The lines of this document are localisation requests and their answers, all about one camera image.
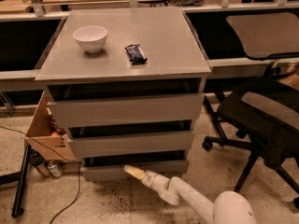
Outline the dark blue snack bar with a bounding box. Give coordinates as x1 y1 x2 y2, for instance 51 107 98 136
125 44 147 63

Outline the grey drawer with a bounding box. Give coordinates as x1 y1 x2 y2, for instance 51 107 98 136
80 150 189 182
68 120 193 158
46 79 206 129

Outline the dark bottle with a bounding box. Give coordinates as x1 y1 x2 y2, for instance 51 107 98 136
29 151 50 177

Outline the grey drawer cabinet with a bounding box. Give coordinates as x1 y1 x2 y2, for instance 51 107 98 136
35 7 212 161

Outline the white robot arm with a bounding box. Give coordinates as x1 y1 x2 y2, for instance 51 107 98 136
124 165 257 224

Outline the black office chair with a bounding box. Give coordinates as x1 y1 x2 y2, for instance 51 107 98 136
201 12 299 210

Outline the white ceramic bowl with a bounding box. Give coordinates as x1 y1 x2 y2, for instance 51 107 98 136
73 26 107 53

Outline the grey middle drawer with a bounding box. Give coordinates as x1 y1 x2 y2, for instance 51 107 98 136
68 120 193 158

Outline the black stand leg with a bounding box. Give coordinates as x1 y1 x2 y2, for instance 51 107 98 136
0 142 31 218

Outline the black floor cable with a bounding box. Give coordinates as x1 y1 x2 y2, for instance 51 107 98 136
0 125 82 224

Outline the grey bottom drawer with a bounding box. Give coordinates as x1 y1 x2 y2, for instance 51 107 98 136
80 150 189 182

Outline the silver can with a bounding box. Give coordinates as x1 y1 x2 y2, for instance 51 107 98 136
48 161 63 178

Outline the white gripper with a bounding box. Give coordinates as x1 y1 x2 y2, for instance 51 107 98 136
124 165 170 194

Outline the grey top drawer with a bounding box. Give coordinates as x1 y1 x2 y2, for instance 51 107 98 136
46 79 206 129

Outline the cardboard box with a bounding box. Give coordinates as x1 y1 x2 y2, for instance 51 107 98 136
25 94 78 162

